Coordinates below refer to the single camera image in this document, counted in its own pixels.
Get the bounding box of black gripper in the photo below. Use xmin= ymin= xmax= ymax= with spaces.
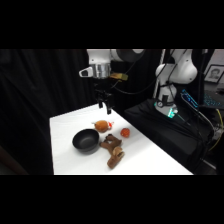
xmin=94 ymin=79 xmax=115 ymax=116

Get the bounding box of red toy pepper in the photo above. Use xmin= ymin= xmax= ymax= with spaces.
xmin=120 ymin=127 xmax=131 ymax=139

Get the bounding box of black bowl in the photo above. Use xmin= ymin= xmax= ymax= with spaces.
xmin=71 ymin=128 xmax=101 ymax=154

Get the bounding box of brown plush acorn red cap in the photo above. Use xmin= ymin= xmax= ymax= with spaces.
xmin=91 ymin=119 xmax=115 ymax=134

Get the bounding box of yellowish box on wrist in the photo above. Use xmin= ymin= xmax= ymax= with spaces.
xmin=110 ymin=72 xmax=129 ymax=82

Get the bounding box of brown plush animal toy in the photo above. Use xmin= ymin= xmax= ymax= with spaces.
xmin=99 ymin=133 xmax=126 ymax=170

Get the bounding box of black robot stand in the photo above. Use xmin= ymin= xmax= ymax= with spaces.
xmin=123 ymin=99 xmax=216 ymax=175

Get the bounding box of small green light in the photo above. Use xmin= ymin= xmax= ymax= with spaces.
xmin=166 ymin=107 xmax=179 ymax=119

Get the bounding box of black curtain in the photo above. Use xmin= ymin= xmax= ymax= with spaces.
xmin=0 ymin=49 xmax=161 ymax=176

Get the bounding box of blue lit keyboard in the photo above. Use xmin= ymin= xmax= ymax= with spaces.
xmin=180 ymin=88 xmax=224 ymax=110

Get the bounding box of framed portrait picture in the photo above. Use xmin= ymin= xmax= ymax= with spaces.
xmin=203 ymin=64 xmax=224 ymax=84

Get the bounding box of black cable from wrist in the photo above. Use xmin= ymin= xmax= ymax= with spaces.
xmin=111 ymin=49 xmax=169 ymax=97

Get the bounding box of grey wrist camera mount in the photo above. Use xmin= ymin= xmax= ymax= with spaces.
xmin=78 ymin=66 xmax=95 ymax=79

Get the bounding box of yellow cable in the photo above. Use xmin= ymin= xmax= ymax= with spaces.
xmin=208 ymin=108 xmax=224 ymax=153

